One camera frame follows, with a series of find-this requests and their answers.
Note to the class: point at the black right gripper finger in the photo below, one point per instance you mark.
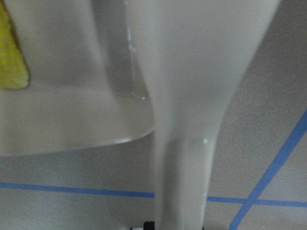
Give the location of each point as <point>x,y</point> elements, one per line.
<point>149,225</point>

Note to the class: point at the beige plastic dustpan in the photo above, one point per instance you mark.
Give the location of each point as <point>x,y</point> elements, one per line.
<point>85,88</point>

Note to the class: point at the wooden hand brush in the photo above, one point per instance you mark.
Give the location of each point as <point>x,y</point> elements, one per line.
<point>192,55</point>

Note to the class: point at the yellow toy corn cob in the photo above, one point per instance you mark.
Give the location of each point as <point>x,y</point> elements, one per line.
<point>13,70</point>

